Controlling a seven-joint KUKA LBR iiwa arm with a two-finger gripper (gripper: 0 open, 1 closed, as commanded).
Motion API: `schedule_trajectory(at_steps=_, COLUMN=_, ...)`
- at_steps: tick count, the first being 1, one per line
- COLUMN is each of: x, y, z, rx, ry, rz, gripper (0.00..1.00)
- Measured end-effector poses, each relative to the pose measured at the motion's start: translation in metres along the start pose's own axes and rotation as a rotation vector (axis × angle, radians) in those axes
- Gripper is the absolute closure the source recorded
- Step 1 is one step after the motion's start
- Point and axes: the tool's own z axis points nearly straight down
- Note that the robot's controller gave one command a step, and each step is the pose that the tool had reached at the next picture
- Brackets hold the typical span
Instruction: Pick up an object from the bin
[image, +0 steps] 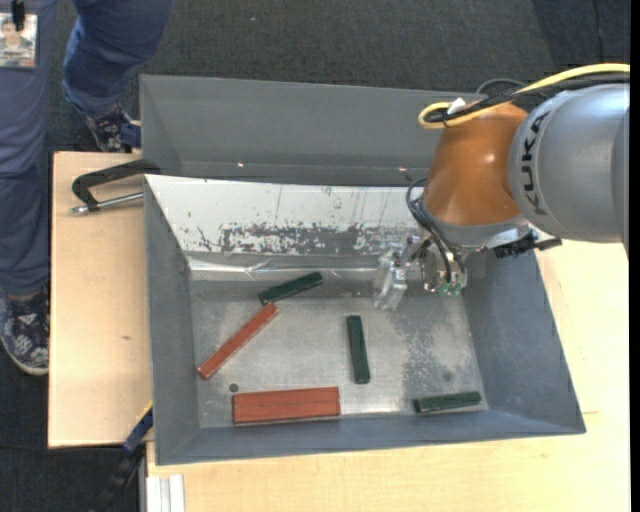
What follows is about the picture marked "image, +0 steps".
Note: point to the dark green flat block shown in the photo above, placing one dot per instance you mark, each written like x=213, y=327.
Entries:
x=291, y=287
x=358, y=350
x=446, y=402

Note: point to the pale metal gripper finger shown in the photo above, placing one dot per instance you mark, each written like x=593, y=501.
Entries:
x=400, y=280
x=385, y=287

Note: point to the wide red-brown flat block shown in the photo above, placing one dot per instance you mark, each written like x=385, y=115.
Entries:
x=286, y=405

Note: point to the black cylinder on white bracket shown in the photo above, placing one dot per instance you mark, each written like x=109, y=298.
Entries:
x=520, y=246

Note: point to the person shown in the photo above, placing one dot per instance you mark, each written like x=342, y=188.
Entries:
x=25, y=150

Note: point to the grey metal bin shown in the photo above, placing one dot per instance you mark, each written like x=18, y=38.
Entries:
x=310, y=135

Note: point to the narrow red-brown flat block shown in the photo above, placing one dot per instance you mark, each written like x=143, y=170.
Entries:
x=237, y=341

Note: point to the pale wood flat board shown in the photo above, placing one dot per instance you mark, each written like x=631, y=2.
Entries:
x=100, y=310

